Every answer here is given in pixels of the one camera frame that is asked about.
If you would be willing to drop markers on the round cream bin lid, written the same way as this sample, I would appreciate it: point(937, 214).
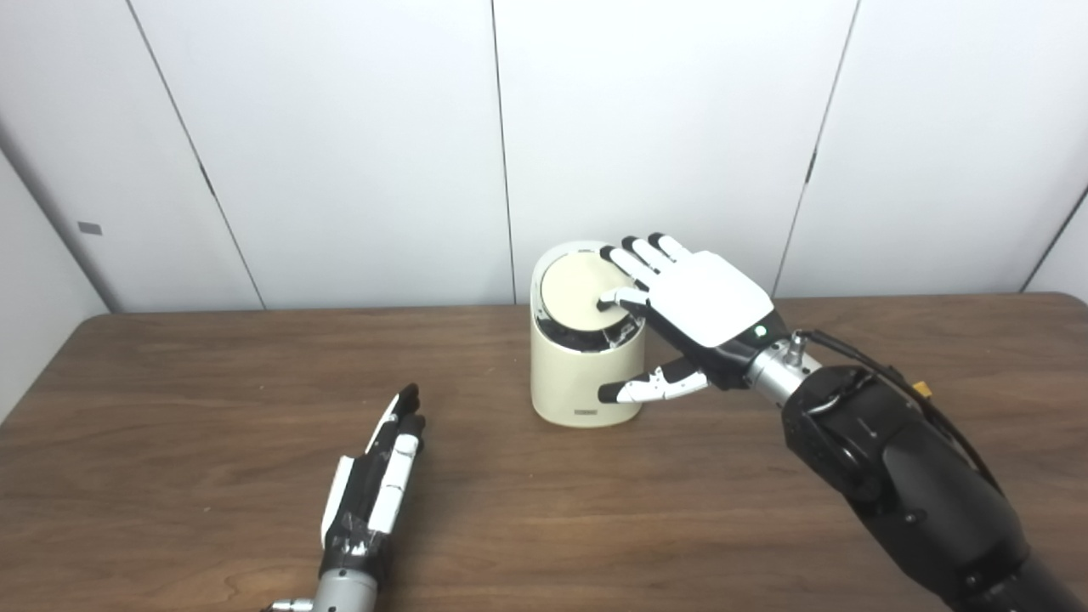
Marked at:
point(574, 293)

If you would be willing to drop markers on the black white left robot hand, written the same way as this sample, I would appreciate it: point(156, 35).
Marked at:
point(365, 501)

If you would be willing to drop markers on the cream-colored desktop bin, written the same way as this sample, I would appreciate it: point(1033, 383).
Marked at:
point(574, 382)

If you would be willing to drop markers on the small gray wall tag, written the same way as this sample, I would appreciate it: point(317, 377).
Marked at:
point(89, 228)

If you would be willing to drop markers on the black bin liner bag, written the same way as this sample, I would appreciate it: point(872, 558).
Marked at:
point(578, 338)

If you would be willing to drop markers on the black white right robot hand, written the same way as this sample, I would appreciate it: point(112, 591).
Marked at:
point(705, 297)

